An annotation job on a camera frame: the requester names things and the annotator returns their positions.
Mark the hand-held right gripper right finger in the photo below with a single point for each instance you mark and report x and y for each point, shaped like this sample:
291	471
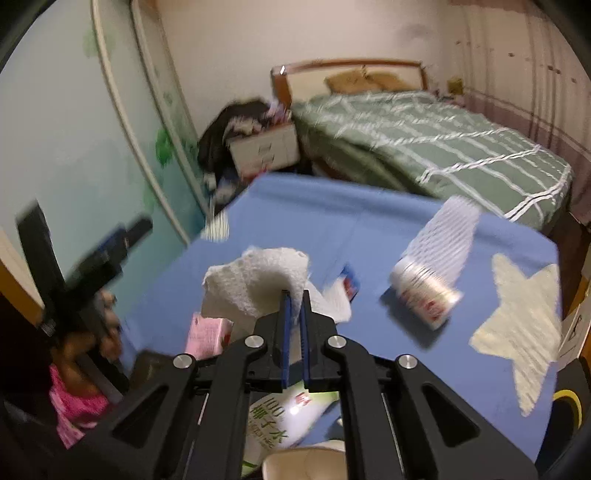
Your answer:
304	341

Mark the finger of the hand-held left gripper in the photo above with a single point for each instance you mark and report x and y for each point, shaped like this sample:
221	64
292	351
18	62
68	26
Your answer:
136	230

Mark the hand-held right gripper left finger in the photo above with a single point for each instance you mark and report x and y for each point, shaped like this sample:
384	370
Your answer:
285	341

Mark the white paper towel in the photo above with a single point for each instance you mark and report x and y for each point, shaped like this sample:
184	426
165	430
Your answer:
258	281

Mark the pink drink carton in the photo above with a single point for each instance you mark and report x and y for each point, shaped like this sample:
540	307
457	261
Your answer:
205	334

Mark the yellow rimmed trash bin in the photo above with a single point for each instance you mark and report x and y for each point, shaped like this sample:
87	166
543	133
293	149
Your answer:
565	397

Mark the person's left forearm pink sleeve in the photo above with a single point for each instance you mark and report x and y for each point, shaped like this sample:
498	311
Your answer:
76	410

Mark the person's left hand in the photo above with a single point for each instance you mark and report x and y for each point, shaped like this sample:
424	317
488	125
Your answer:
110	332

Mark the green white drink pouch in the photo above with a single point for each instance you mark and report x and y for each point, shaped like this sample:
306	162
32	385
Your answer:
286	415

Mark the blue red small packet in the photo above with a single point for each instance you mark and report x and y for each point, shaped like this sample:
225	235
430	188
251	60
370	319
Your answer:
348	281

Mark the white striped scrap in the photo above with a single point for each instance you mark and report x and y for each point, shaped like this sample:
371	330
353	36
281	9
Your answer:
216	226

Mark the beige paper cup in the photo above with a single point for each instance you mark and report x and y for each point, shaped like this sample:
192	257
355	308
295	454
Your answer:
300	461

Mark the blue star printed blanket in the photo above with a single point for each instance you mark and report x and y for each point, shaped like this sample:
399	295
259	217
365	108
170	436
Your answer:
323	221

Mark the pale sliding wardrobe door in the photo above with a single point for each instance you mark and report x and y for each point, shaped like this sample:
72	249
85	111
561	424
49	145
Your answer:
69	115

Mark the white bedside cabinet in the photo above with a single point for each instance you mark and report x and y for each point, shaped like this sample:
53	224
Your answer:
265	147

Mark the wooden bed headboard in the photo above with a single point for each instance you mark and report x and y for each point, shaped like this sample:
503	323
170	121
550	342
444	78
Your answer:
304	74

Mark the bed with green plaid cover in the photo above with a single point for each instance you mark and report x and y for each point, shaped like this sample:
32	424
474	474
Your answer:
415	134

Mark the brown pillow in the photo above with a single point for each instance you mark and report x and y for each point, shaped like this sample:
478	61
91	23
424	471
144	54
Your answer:
346	81
392	81

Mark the cardboard box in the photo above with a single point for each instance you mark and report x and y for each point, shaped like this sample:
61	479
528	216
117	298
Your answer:
577	332

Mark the yellowish bedside object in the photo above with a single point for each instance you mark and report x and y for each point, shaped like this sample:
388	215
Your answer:
455	85

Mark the striped beige curtain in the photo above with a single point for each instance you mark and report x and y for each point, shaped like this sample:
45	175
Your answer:
531	69

